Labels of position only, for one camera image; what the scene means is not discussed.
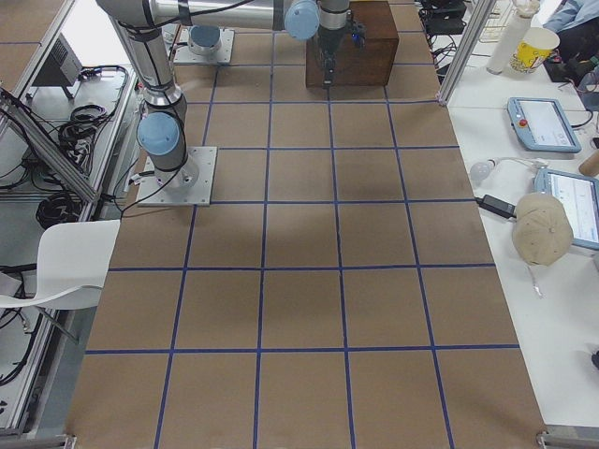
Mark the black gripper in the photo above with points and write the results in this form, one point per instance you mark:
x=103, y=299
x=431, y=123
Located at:
x=328, y=45

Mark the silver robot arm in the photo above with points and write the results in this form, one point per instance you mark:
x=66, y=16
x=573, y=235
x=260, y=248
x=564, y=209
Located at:
x=139, y=25
x=204, y=39

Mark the white light bulb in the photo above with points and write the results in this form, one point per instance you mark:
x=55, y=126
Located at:
x=481, y=170

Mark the white cardboard tube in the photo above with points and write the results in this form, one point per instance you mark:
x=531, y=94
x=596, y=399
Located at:
x=513, y=33

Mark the yellow popcorn paper cup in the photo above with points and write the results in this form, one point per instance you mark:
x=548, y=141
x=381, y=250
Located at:
x=535, y=47

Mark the upper blue teach pendant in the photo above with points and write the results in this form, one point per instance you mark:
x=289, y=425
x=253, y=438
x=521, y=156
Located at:
x=540, y=125

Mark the blue teach pendant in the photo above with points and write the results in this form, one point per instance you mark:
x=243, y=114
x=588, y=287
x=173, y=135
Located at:
x=540, y=125
x=579, y=197

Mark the black power adapter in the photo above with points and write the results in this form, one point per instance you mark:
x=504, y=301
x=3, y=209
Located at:
x=496, y=206

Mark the grey electronics box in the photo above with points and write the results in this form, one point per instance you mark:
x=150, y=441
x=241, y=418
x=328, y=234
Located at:
x=61, y=68

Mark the beige baseball cap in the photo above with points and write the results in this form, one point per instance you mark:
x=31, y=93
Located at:
x=542, y=233

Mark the lower blue teach pendant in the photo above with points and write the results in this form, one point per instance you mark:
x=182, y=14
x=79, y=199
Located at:
x=579, y=197

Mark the white plastic chair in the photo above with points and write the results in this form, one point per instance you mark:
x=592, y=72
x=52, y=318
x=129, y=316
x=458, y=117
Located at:
x=72, y=264

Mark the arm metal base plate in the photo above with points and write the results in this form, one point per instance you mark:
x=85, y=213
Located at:
x=191, y=186
x=188, y=53

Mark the aluminium frame post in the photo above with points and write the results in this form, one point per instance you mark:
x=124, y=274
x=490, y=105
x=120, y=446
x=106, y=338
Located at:
x=472, y=32

